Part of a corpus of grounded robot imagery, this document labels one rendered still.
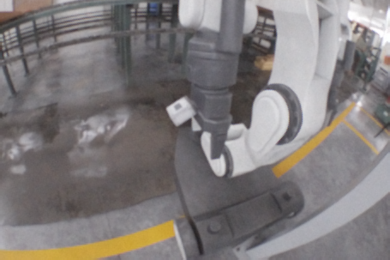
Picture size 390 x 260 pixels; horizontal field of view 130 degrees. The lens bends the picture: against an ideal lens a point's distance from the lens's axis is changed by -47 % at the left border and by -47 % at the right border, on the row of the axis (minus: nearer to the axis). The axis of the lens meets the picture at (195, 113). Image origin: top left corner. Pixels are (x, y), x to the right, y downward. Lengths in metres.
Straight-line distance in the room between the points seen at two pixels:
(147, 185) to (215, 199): 0.37
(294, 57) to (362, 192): 0.31
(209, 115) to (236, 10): 0.17
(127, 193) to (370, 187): 0.91
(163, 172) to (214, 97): 0.73
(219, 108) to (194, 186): 0.49
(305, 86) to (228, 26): 0.20
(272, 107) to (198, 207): 0.48
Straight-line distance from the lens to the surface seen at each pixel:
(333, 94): 0.60
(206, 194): 0.72
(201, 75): 0.27
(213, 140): 0.30
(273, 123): 0.36
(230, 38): 0.24
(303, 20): 0.35
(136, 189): 0.92
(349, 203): 0.41
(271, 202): 0.78
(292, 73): 0.38
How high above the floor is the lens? 0.82
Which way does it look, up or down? 38 degrees down
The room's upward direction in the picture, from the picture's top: 9 degrees clockwise
